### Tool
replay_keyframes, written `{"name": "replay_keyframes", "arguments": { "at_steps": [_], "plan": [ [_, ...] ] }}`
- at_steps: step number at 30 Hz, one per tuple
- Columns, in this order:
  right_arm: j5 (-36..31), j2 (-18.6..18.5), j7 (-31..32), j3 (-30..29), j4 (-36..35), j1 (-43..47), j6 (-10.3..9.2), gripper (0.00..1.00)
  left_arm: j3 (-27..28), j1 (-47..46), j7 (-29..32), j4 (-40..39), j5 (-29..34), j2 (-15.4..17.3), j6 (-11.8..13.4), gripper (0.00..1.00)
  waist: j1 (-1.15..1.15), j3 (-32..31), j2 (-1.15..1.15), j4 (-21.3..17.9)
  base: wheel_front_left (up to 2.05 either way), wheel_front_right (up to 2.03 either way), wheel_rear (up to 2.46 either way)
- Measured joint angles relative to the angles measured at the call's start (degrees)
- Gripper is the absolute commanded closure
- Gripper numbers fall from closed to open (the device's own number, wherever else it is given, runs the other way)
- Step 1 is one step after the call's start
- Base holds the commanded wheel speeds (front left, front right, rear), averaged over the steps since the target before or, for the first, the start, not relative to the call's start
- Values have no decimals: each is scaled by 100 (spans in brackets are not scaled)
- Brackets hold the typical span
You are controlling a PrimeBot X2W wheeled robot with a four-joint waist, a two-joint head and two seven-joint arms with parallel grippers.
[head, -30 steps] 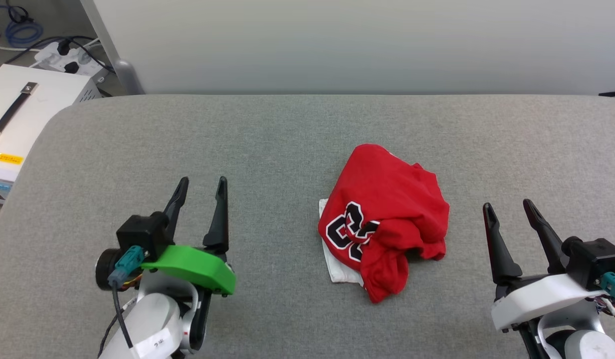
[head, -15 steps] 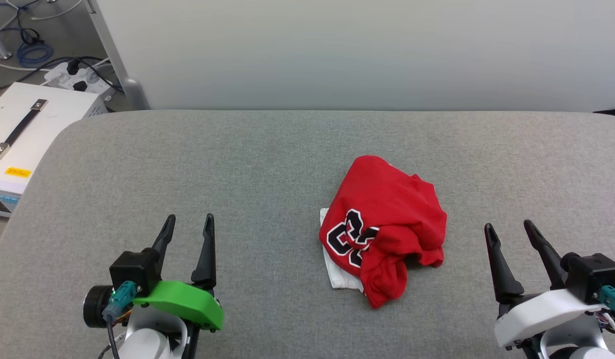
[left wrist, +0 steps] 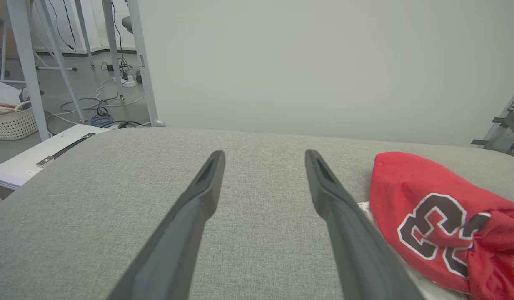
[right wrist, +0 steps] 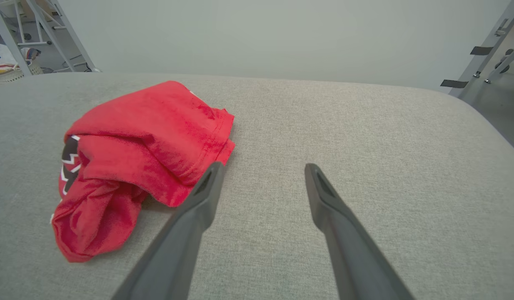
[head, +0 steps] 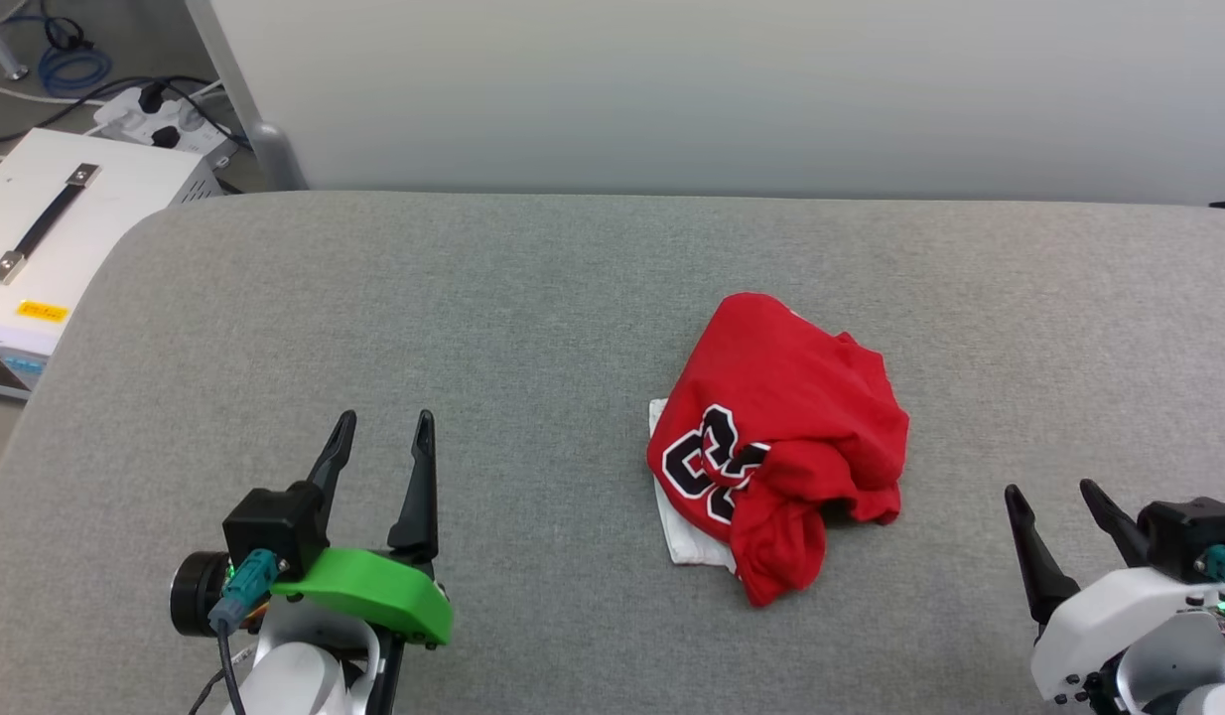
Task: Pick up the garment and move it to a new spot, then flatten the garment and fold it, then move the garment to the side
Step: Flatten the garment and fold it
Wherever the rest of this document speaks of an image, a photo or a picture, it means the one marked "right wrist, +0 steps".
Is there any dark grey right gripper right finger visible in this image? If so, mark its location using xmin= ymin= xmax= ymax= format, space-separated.
xmin=304 ymin=163 xmax=414 ymax=300

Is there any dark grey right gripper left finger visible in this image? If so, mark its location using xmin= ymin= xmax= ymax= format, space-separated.
xmin=111 ymin=162 xmax=225 ymax=300

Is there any red basketball jersey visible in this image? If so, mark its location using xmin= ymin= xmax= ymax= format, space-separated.
xmin=51 ymin=80 xmax=236 ymax=263

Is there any white partition panel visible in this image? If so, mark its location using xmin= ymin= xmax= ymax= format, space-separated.
xmin=57 ymin=0 xmax=512 ymax=90

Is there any white woven laundry basket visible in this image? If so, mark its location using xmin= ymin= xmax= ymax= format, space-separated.
xmin=0 ymin=62 xmax=43 ymax=85

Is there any black caster wheel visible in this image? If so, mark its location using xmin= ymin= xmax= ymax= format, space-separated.
xmin=494 ymin=48 xmax=514 ymax=74

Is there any grey metal frame with tape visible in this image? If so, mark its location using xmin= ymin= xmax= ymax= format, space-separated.
xmin=440 ymin=0 xmax=514 ymax=99

